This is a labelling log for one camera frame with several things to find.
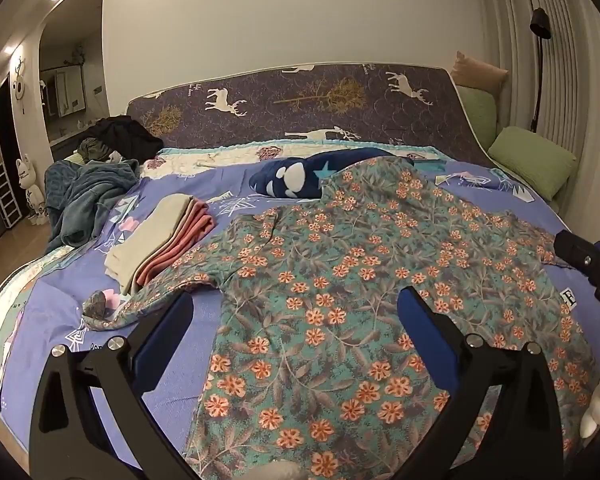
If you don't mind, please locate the black floor lamp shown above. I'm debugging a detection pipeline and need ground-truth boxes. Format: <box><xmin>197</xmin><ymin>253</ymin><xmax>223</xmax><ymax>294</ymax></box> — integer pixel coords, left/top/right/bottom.
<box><xmin>529</xmin><ymin>7</ymin><xmax>552</xmax><ymax>133</ymax></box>

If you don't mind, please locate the tall green cushion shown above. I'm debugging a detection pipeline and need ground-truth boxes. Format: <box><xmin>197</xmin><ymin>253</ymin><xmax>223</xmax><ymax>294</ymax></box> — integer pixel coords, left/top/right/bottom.
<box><xmin>457</xmin><ymin>85</ymin><xmax>498</xmax><ymax>148</ymax></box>

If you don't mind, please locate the green pillow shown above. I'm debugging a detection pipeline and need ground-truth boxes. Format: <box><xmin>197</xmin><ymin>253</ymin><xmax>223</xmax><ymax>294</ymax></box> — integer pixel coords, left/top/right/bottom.
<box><xmin>487</xmin><ymin>126</ymin><xmax>578</xmax><ymax>196</ymax></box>

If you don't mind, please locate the blue printed bed sheet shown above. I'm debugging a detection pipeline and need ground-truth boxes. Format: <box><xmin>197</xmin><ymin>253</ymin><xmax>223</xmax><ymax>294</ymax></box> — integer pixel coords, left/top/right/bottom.
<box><xmin>0</xmin><ymin>142</ymin><xmax>600</xmax><ymax>480</ymax></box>

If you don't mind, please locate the tan cushion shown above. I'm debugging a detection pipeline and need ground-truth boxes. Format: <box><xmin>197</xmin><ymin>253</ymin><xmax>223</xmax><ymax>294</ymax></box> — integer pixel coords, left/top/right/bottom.
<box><xmin>450</xmin><ymin>51</ymin><xmax>510</xmax><ymax>93</ymax></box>

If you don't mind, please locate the black clothes pile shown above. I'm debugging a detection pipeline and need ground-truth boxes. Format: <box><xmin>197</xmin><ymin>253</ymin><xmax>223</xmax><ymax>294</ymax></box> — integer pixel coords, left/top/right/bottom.
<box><xmin>82</xmin><ymin>115</ymin><xmax>165</xmax><ymax>161</ymax></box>

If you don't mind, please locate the olive garment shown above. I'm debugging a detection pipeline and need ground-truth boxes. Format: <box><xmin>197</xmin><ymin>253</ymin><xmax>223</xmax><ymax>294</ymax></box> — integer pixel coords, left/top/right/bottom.
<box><xmin>77</xmin><ymin>139</ymin><xmax>113</xmax><ymax>163</ymax></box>

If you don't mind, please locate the teal floral shirt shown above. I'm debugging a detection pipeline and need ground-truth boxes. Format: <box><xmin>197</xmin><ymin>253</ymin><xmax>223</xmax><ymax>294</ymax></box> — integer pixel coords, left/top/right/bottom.
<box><xmin>82</xmin><ymin>156</ymin><xmax>600</xmax><ymax>480</ymax></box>

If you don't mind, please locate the white ladder rack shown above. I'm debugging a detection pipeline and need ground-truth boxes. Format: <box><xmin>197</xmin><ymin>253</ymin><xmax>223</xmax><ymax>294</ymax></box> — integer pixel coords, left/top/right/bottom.
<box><xmin>0</xmin><ymin>162</ymin><xmax>23</xmax><ymax>228</ymax></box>

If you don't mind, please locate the teal blanket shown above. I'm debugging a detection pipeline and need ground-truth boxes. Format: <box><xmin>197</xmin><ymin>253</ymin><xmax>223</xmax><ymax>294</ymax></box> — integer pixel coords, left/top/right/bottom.
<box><xmin>44</xmin><ymin>159</ymin><xmax>141</xmax><ymax>248</ymax></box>

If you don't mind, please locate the pink folded cloth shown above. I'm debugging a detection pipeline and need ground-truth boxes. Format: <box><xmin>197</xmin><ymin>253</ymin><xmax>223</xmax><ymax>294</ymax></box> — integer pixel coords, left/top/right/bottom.
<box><xmin>135</xmin><ymin>200</ymin><xmax>216</xmax><ymax>288</ymax></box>

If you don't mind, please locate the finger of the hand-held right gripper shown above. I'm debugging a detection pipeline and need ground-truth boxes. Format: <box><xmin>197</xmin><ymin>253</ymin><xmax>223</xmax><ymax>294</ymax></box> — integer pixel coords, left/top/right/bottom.
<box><xmin>553</xmin><ymin>230</ymin><xmax>600</xmax><ymax>277</ymax></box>

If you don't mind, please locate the navy star pillow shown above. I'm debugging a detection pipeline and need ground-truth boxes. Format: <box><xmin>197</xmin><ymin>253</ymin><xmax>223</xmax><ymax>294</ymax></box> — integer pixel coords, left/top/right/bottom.
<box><xmin>249</xmin><ymin>147</ymin><xmax>411</xmax><ymax>200</ymax></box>

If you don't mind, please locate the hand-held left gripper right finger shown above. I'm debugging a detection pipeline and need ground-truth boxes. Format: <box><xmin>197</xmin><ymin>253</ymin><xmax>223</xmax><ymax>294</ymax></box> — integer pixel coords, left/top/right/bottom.
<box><xmin>397</xmin><ymin>286</ymin><xmax>567</xmax><ymax>480</ymax></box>

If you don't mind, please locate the white cat figurine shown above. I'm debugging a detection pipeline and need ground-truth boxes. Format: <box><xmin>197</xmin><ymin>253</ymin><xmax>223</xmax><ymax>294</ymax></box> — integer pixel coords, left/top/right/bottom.
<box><xmin>15</xmin><ymin>154</ymin><xmax>48</xmax><ymax>223</ymax></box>

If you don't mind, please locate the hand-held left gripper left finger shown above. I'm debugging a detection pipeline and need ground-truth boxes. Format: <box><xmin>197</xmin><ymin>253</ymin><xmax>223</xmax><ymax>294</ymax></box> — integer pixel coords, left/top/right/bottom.
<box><xmin>30</xmin><ymin>290</ymin><xmax>196</xmax><ymax>480</ymax></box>

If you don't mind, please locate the deer print headboard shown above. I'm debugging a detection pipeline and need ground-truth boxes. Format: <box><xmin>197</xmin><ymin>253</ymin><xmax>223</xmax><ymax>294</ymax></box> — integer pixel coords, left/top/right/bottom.
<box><xmin>125</xmin><ymin>62</ymin><xmax>491</xmax><ymax>168</ymax></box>

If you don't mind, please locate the white pleated curtain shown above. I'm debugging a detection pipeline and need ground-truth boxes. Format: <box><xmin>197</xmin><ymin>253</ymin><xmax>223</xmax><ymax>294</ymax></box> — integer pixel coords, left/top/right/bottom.
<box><xmin>475</xmin><ymin>0</ymin><xmax>600</xmax><ymax>256</ymax></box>

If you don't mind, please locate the beige folded cloth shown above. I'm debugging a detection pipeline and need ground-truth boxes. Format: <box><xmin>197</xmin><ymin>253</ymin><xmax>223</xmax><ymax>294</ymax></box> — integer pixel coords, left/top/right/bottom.
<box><xmin>104</xmin><ymin>194</ymin><xmax>196</xmax><ymax>296</ymax></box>

